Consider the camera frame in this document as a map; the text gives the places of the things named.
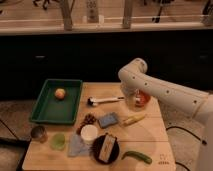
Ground wooden block brush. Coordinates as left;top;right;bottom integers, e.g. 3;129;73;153
99;134;116;163

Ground blue sponge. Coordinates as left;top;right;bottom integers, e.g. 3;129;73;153
98;113;118;129

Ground white cup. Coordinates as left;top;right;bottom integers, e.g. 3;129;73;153
80;125;98;144

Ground metal cup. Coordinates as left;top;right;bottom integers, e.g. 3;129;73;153
31;125;48;143

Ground white dish brush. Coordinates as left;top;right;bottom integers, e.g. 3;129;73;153
87;97;123;107

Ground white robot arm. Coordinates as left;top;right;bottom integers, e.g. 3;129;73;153
118;58;213;171

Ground orange peach fruit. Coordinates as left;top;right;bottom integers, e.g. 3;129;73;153
54;88;66;100

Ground black round plate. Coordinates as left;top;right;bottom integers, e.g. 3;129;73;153
91;134;120;164

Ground orange bowl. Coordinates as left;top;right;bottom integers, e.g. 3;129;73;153
135;90;151;107

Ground blue cloth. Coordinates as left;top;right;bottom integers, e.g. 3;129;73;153
67;133;90;157

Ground green plastic tray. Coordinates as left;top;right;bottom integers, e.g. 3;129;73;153
29;79;83;125

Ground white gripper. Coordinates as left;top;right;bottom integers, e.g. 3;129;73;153
120;83;137;111

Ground green plastic cup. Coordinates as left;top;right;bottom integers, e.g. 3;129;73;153
50;133;65;150

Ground black cable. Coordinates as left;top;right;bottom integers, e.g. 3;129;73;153
165;125;208;171

